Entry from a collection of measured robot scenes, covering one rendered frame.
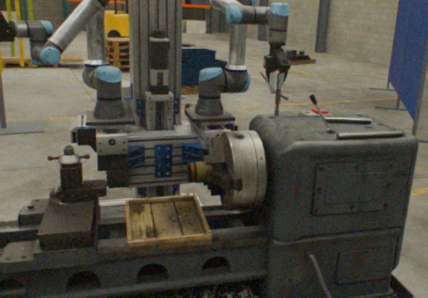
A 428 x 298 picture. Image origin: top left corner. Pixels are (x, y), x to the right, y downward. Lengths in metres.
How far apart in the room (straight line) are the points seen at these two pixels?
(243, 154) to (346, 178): 0.40
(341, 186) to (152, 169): 1.00
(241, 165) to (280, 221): 0.26
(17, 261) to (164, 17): 1.34
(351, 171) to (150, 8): 1.28
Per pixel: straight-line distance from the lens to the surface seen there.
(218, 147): 1.78
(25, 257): 1.67
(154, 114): 2.37
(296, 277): 1.87
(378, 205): 1.88
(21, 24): 2.22
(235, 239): 1.74
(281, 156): 1.61
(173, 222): 1.81
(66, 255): 1.63
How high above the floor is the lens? 1.73
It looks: 16 degrees down
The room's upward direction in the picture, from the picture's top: 3 degrees clockwise
